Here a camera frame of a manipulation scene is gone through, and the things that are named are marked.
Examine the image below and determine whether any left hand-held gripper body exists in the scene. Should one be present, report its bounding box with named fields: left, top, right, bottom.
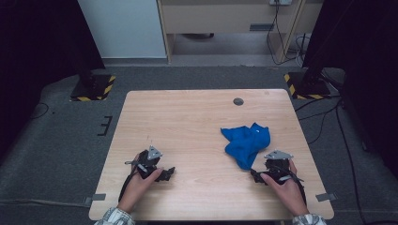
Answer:
left=125, top=144, right=164, bottom=181

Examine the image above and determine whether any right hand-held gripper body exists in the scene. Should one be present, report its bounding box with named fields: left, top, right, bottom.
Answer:
left=264, top=149, right=304, bottom=186

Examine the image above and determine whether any blue cloth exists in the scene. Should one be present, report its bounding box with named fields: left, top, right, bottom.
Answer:
left=220, top=122, right=271, bottom=172

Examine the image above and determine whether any person's left hand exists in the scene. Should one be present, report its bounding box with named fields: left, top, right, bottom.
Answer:
left=117, top=153, right=164, bottom=214

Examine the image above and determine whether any person's right hand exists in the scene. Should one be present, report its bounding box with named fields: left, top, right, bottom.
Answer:
left=259, top=158, right=311, bottom=217

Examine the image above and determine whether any grey tape piece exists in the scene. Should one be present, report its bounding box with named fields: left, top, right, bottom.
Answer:
left=314, top=192, right=339, bottom=203
left=83, top=193, right=107, bottom=206

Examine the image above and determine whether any black striped stand base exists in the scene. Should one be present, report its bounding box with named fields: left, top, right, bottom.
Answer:
left=283, top=71, right=332, bottom=101
left=69, top=73, right=117, bottom=102

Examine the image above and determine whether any black curtain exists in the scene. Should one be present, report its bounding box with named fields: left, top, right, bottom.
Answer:
left=301, top=0, right=398, bottom=181
left=0, top=0, right=106, bottom=158

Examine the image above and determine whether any white panel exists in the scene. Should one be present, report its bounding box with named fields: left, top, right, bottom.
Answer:
left=77, top=0, right=168, bottom=60

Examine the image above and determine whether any beige wooden cabinet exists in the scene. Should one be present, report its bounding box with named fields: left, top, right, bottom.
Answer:
left=156, top=0, right=325, bottom=66

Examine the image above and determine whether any white power strip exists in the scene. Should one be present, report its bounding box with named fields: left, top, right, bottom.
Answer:
left=268, top=0, right=294, bottom=7

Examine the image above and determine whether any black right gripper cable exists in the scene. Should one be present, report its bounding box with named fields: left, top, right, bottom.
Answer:
left=290, top=176, right=308, bottom=207

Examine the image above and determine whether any long black floor cable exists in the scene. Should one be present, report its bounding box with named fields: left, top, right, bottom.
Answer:
left=334, top=102, right=368, bottom=225

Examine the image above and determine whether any grey floor cable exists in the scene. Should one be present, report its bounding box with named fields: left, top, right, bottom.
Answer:
left=0, top=198, right=92, bottom=209

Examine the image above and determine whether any thin black looped cable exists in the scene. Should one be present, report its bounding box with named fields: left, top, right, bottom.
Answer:
left=29, top=101, right=51, bottom=121

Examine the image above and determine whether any black hanging power cable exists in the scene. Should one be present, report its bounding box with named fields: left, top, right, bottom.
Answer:
left=265, top=0, right=302, bottom=67

